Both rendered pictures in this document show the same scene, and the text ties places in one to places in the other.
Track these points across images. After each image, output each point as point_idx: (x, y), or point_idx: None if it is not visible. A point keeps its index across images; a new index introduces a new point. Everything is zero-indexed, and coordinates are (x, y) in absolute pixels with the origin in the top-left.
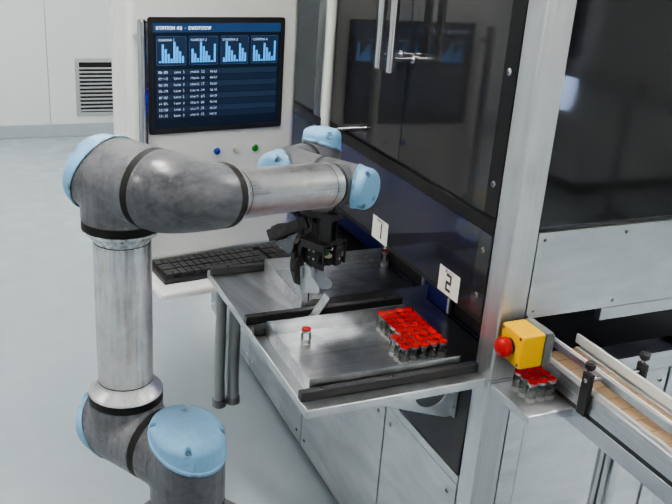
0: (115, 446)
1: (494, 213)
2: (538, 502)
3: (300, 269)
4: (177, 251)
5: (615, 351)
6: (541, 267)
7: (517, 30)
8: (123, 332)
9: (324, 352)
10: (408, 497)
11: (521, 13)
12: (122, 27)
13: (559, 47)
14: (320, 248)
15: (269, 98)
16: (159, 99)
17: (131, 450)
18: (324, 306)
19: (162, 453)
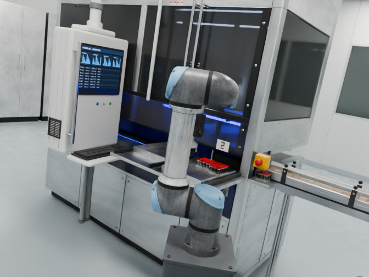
0: (179, 204)
1: (248, 116)
2: (250, 225)
3: None
4: (79, 148)
5: None
6: (262, 134)
7: (259, 50)
8: (186, 151)
9: (188, 174)
10: None
11: (261, 45)
12: (65, 45)
13: (275, 56)
14: (200, 128)
15: (116, 83)
16: (79, 78)
17: (189, 203)
18: None
19: (210, 200)
